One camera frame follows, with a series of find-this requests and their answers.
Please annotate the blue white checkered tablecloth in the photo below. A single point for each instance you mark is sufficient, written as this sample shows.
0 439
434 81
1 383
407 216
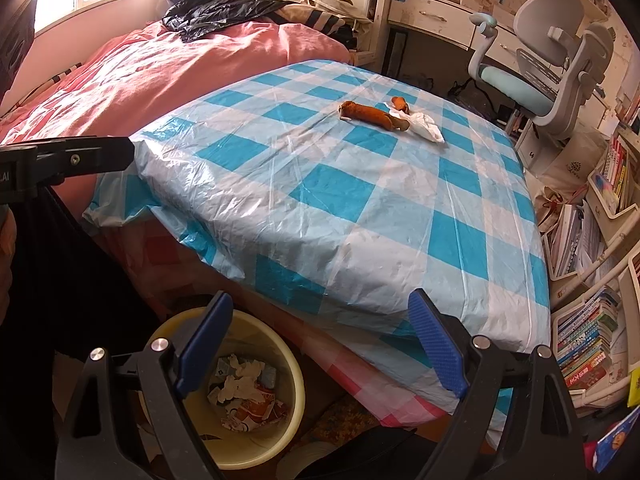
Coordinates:
325 185

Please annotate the beige tote bag tree print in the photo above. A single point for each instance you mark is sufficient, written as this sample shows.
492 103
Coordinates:
575 165

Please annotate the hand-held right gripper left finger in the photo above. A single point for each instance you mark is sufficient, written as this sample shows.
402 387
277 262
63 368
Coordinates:
202 345

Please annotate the small orange peel piece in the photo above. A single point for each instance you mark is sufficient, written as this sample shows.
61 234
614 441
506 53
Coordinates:
400 104

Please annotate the black puffer jacket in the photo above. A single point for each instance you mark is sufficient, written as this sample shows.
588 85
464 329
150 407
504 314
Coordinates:
215 12

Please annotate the person's black clothing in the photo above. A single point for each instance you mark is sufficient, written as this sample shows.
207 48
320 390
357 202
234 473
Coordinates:
65 270

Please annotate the floral patterned cloth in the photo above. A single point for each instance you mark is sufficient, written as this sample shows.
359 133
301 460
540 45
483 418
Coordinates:
340 420

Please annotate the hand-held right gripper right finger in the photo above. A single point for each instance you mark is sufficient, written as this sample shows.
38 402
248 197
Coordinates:
440 345

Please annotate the white bookshelf cart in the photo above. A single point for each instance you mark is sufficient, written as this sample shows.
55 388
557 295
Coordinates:
600 195

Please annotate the yellow book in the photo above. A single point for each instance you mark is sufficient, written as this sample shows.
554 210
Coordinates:
634 390

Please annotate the beige navy striped cloth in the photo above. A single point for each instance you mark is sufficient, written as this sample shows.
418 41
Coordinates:
320 20

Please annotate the long brown peel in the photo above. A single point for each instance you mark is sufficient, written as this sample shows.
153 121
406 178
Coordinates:
370 114

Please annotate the white red printed wrapper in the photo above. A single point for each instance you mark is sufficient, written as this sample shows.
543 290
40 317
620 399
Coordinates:
225 410

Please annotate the row of upright books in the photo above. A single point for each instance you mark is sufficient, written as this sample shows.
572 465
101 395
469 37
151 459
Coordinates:
617 175

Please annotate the white desk with shelves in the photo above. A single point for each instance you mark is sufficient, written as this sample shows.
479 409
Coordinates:
430 12

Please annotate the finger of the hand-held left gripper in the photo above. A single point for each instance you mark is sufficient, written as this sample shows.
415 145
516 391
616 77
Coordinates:
75 157

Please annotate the row of colourful books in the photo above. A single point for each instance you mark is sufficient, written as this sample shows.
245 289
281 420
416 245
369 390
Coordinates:
585 345

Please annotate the grey desk chair blue seat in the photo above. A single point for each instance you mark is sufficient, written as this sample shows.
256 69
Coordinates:
550 15

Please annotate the stack of spiral notebooks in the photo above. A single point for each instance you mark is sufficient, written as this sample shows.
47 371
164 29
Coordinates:
575 240

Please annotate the blue picture book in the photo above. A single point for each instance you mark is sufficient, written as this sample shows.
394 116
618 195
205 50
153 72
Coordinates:
617 442

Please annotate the pink bed cover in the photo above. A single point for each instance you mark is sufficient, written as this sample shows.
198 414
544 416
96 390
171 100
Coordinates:
150 70

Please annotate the pink checkered cloth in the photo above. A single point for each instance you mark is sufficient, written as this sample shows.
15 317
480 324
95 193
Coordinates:
360 385

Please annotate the yellow plastic bin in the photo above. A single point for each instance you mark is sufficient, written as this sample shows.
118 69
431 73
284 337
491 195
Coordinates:
285 425

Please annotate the orange red snack packet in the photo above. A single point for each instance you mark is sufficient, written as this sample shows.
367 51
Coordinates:
262 410

